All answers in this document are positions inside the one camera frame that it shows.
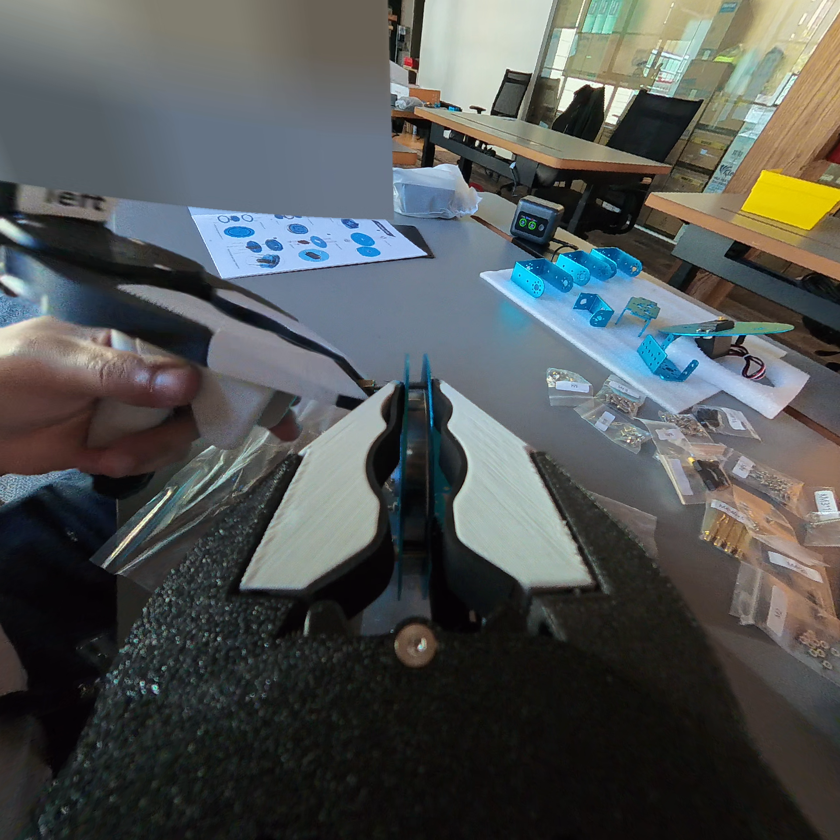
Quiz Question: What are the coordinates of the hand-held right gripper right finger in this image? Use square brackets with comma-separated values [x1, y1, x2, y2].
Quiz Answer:
[436, 381, 596, 627]

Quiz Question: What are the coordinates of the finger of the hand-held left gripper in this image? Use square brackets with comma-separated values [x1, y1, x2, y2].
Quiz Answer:
[205, 325, 370, 413]
[118, 281, 368, 388]

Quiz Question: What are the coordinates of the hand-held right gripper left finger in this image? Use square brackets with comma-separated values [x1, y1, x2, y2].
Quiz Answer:
[239, 382, 403, 634]

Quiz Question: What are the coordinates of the blue metal turntable disc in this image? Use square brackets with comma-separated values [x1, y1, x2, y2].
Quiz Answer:
[390, 354, 438, 599]

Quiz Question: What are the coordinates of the grey desk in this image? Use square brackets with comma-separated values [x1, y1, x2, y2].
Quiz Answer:
[112, 197, 840, 840]

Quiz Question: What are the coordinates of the long wood-edged desk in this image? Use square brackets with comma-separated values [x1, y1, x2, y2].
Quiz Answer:
[415, 106, 673, 179]

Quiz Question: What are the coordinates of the dark-framed wooden desk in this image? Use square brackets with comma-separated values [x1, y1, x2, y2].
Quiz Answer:
[645, 190, 840, 332]

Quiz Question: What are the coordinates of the person's left hand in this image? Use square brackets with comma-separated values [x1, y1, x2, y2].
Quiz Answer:
[0, 317, 303, 480]

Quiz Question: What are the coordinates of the printed instruction sheet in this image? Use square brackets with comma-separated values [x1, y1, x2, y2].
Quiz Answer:
[188, 206, 427, 280]

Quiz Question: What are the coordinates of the large clear plastic bag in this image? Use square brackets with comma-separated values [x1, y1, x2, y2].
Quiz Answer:
[91, 399, 658, 581]

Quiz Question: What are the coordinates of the black clipboard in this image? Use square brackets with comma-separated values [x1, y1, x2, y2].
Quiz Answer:
[387, 225, 436, 261]

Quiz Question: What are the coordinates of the white foam tray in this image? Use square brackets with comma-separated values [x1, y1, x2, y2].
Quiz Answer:
[480, 258, 811, 420]

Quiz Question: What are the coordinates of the pile of clear parts bags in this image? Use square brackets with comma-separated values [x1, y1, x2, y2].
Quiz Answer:
[546, 366, 840, 685]

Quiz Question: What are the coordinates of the white plastic wrapped box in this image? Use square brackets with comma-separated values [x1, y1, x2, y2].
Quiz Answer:
[392, 164, 483, 220]

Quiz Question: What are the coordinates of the black servo motor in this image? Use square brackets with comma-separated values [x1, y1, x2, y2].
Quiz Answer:
[696, 331, 767, 383]

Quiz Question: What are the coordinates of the teal metal part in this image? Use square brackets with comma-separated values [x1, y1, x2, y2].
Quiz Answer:
[658, 319, 795, 337]

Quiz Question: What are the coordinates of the black device with green display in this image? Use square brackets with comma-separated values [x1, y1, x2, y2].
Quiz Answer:
[512, 196, 566, 245]

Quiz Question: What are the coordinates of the black background office chair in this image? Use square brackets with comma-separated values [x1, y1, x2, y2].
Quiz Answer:
[489, 69, 534, 120]

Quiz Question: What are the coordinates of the black mesh office chair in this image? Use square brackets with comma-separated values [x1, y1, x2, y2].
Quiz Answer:
[604, 88, 705, 169]

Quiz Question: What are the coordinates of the yellow box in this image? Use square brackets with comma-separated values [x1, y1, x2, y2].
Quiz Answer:
[740, 169, 840, 231]

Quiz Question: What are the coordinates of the blue metal U bracket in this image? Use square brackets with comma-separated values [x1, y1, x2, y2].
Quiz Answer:
[556, 251, 618, 287]
[511, 259, 567, 298]
[591, 247, 644, 278]
[637, 333, 698, 385]

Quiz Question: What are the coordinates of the blue metal L bracket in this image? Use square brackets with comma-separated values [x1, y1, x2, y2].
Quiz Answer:
[572, 293, 615, 329]

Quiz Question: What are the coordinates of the small blue-grey metal bracket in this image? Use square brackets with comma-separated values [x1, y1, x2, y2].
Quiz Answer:
[616, 297, 664, 340]

